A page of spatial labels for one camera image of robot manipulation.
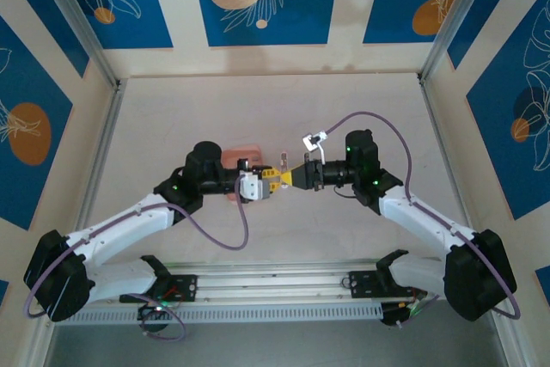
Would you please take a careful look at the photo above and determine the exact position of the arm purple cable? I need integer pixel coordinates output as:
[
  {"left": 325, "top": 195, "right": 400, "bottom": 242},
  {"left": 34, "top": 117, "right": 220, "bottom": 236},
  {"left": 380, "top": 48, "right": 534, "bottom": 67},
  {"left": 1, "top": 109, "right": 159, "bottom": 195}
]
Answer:
[
  {"left": 324, "top": 111, "right": 521, "bottom": 329},
  {"left": 23, "top": 193, "right": 250, "bottom": 341}
]

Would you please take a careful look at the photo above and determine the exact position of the aluminium upright post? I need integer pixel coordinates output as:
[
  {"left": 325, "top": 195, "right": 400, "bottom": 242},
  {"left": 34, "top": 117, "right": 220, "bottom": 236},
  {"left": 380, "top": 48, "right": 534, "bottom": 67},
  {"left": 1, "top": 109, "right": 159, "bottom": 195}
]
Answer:
[
  {"left": 419, "top": 0, "right": 508, "bottom": 83},
  {"left": 29, "top": 0, "right": 120, "bottom": 89}
]

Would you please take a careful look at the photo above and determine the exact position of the aluminium front frame rail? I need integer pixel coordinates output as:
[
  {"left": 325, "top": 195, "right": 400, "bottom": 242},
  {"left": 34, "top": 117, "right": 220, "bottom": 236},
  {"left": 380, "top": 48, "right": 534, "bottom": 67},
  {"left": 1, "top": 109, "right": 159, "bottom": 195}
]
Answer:
[{"left": 85, "top": 259, "right": 512, "bottom": 309}]

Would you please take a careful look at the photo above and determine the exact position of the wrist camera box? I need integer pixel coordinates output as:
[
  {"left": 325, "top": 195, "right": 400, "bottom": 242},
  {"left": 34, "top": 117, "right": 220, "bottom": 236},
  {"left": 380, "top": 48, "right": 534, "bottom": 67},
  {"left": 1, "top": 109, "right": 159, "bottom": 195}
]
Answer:
[
  {"left": 238, "top": 171, "right": 274, "bottom": 203},
  {"left": 302, "top": 130, "right": 330, "bottom": 162}
]

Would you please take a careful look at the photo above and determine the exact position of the aluminium lower frame leg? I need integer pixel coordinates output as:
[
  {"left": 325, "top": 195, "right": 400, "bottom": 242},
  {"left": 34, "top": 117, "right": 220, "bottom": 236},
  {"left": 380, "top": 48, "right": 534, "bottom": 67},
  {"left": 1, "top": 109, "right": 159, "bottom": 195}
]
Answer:
[
  {"left": 25, "top": 315, "right": 57, "bottom": 367},
  {"left": 487, "top": 306, "right": 529, "bottom": 367}
]

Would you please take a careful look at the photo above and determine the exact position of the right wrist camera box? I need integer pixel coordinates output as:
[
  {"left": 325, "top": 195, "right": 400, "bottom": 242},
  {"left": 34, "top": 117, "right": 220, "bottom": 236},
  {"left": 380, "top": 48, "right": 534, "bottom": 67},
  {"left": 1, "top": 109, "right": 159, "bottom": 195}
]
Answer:
[{"left": 302, "top": 130, "right": 330, "bottom": 162}]

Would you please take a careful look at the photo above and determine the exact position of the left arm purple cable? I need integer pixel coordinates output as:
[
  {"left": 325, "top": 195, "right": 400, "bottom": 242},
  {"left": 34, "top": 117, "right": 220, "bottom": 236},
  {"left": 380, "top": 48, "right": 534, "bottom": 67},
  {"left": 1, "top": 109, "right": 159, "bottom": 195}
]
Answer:
[{"left": 23, "top": 193, "right": 250, "bottom": 341}]

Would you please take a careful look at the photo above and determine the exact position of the pink plastic tray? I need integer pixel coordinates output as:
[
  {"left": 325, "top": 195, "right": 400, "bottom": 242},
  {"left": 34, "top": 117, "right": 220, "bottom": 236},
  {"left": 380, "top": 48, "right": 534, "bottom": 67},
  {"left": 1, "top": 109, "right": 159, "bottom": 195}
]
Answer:
[{"left": 221, "top": 145, "right": 264, "bottom": 205}]

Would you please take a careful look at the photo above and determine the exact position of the aluminium table side rail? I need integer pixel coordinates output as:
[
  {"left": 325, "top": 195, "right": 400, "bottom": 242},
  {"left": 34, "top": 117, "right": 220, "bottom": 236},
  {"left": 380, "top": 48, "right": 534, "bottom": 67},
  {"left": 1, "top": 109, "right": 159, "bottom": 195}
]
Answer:
[
  {"left": 419, "top": 76, "right": 482, "bottom": 265},
  {"left": 64, "top": 77, "right": 128, "bottom": 256}
]

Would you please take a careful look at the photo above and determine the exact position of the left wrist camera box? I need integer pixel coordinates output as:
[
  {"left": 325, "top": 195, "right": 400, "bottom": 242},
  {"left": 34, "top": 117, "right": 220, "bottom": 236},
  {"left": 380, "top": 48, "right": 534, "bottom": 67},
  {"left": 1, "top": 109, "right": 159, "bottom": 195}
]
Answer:
[{"left": 238, "top": 171, "right": 274, "bottom": 203}]

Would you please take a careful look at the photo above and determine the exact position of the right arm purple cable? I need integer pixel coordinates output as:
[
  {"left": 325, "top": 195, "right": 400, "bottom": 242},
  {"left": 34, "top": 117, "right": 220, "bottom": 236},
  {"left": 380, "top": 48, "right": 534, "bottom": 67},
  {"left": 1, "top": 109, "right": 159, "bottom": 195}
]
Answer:
[{"left": 324, "top": 111, "right": 521, "bottom": 329}]

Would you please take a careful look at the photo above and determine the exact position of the white slotted cable duct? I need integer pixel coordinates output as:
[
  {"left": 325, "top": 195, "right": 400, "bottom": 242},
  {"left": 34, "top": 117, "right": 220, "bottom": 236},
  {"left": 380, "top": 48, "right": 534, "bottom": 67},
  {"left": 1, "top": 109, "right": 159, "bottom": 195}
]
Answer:
[{"left": 68, "top": 303, "right": 384, "bottom": 326}]

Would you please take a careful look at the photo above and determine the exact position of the black electronics board green light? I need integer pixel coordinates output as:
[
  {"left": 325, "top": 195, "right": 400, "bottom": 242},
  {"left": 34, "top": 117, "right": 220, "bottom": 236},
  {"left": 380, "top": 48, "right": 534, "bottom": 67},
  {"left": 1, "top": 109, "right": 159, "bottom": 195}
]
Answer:
[
  {"left": 380, "top": 300, "right": 431, "bottom": 327},
  {"left": 137, "top": 303, "right": 173, "bottom": 321}
]

